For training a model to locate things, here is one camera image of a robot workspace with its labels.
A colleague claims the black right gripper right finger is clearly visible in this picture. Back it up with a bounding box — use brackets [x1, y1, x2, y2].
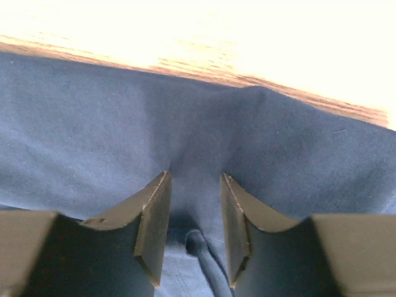
[220, 174, 395, 296]

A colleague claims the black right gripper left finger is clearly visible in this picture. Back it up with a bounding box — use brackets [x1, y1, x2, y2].
[1, 172, 171, 296]

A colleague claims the navy blue t shirt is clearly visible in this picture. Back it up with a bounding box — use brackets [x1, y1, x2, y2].
[1, 53, 395, 296]

